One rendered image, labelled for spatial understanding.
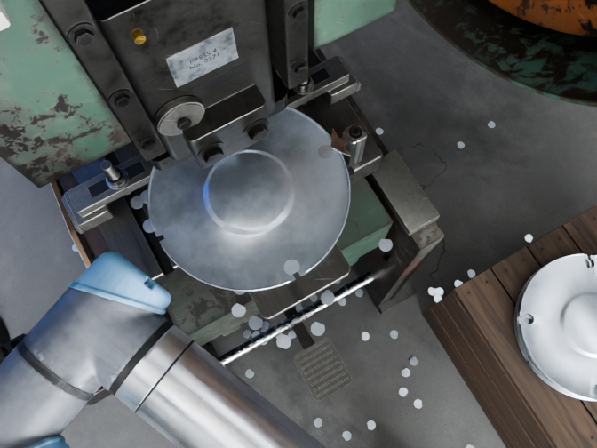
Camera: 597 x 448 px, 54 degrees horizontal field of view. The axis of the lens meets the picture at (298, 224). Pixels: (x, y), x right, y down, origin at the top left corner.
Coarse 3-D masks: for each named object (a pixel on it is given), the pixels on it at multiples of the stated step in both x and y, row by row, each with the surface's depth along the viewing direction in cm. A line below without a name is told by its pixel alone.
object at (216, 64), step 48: (96, 0) 47; (144, 0) 47; (192, 0) 50; (240, 0) 53; (144, 48) 52; (192, 48) 55; (240, 48) 59; (144, 96) 58; (192, 96) 62; (240, 96) 66; (192, 144) 65; (240, 144) 71
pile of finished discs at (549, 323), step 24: (552, 264) 120; (576, 264) 120; (528, 288) 119; (552, 288) 119; (576, 288) 118; (528, 312) 117; (552, 312) 117; (576, 312) 116; (528, 336) 116; (552, 336) 116; (576, 336) 115; (528, 360) 117; (552, 360) 114; (576, 360) 114; (552, 384) 114; (576, 384) 113
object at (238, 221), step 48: (288, 144) 86; (192, 192) 83; (240, 192) 83; (288, 192) 83; (336, 192) 83; (192, 240) 81; (240, 240) 81; (288, 240) 81; (336, 240) 80; (240, 288) 79
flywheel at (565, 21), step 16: (496, 0) 66; (512, 0) 63; (528, 0) 61; (544, 0) 59; (560, 0) 57; (576, 0) 55; (592, 0) 53; (528, 16) 62; (544, 16) 60; (560, 16) 58; (576, 16) 56; (592, 16) 54; (576, 32) 57; (592, 32) 55
